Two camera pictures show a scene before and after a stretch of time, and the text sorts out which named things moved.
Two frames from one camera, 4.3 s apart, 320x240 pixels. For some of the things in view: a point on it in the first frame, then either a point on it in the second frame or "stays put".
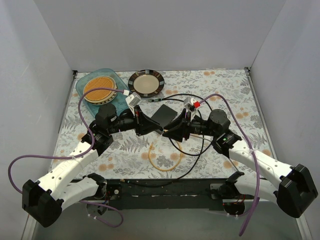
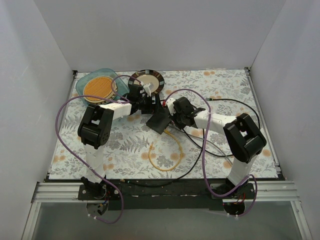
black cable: x=200 y=151 to x=201 y=147
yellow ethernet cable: x=181 y=155 stays put
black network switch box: x=163 y=116 stays put
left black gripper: x=138 y=124 to x=155 y=105
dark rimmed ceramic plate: x=146 y=83 stays put
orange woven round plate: x=100 y=96 stays put
